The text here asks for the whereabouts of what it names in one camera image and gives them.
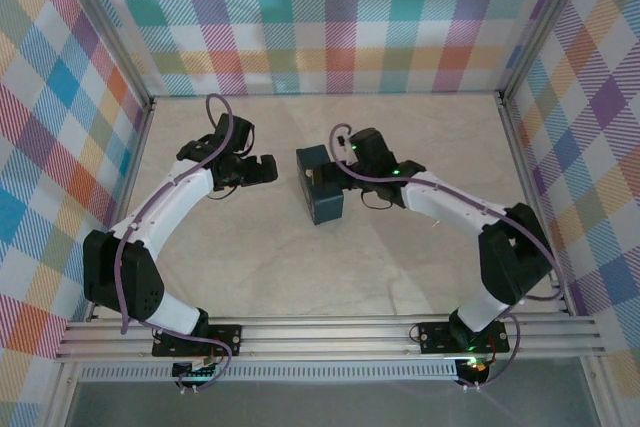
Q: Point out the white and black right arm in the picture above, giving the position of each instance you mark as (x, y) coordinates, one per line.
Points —
(450, 202)

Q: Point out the aluminium frame leg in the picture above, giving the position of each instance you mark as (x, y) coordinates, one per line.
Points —
(602, 392)
(62, 392)

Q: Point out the starry night tin box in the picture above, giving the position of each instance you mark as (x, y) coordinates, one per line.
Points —
(327, 209)

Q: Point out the small control circuit board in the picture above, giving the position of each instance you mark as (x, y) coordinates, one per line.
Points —
(475, 368)
(195, 372)

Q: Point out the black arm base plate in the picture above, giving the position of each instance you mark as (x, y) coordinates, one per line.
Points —
(435, 337)
(227, 339)

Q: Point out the aluminium corner frame post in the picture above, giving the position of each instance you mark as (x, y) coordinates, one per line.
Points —
(108, 22)
(547, 22)

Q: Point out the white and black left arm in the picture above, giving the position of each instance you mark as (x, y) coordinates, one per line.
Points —
(165, 202)

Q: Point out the wide aluminium base rail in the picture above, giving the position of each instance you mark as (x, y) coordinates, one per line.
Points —
(325, 339)

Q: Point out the aluminium side frame rail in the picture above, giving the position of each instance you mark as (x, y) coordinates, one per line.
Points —
(531, 197)
(125, 187)

